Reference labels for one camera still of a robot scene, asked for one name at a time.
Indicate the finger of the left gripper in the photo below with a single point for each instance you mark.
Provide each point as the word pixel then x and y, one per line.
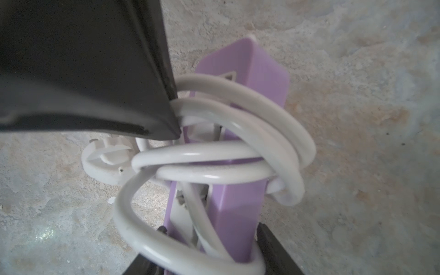
pixel 99 66

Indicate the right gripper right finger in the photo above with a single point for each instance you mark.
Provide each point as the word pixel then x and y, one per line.
pixel 277 260

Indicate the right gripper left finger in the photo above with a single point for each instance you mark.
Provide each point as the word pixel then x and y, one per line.
pixel 143 266

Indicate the purple power strip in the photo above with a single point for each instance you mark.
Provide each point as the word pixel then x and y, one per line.
pixel 234 210

